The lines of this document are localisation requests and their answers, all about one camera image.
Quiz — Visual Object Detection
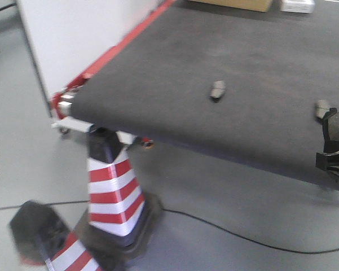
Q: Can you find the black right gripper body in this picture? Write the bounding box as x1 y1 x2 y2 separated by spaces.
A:
315 141 339 180

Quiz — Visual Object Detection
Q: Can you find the white long box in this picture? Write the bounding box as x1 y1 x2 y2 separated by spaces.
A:
280 0 315 14

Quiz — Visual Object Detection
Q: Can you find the cardboard box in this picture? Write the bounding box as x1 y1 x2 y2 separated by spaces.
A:
193 0 273 12

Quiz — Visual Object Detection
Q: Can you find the red white cone left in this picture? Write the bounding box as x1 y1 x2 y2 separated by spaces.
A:
75 126 162 262

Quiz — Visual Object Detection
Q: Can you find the red white cone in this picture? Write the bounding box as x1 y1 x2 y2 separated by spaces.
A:
75 126 162 262
10 201 103 270

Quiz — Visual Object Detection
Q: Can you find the red white cone right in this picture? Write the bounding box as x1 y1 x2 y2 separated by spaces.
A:
10 201 103 270

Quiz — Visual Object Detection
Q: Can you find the black floor cable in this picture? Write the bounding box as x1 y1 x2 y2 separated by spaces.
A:
0 199 339 254

